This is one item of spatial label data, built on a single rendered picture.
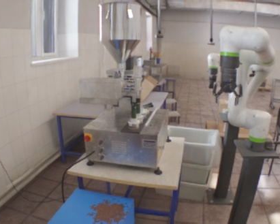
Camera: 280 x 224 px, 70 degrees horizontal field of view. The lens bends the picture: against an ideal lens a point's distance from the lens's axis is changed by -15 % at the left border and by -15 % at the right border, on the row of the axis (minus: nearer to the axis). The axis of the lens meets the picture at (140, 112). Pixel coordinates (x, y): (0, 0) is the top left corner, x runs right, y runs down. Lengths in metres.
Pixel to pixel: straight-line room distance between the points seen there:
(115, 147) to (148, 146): 0.22
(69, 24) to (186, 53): 8.43
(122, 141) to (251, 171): 0.88
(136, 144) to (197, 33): 10.50
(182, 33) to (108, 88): 10.41
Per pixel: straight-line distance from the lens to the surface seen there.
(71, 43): 3.92
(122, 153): 1.48
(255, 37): 1.01
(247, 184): 1.66
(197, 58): 11.66
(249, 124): 1.50
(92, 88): 1.45
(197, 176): 2.33
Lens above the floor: 1.53
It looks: 16 degrees down
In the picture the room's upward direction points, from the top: straight up
